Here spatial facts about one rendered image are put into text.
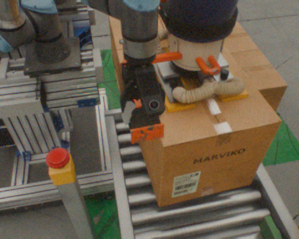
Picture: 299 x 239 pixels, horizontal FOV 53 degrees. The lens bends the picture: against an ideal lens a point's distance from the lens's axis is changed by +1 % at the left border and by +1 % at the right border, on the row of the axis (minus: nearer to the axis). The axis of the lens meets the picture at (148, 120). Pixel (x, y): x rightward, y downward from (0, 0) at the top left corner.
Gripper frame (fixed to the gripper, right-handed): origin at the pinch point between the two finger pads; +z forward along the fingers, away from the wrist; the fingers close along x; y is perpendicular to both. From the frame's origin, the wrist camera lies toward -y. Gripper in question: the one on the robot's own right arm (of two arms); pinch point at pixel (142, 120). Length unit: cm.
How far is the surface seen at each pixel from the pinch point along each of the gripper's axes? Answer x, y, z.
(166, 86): -14.3, 23.2, 10.5
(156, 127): -2.3, -4.7, -1.7
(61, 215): 42, 43, 120
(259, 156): -44, 0, 32
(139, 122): 1.4, -2.3, -2.0
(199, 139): -17.7, 0.1, 13.7
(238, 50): -97, 106, 64
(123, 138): -1, 49, 65
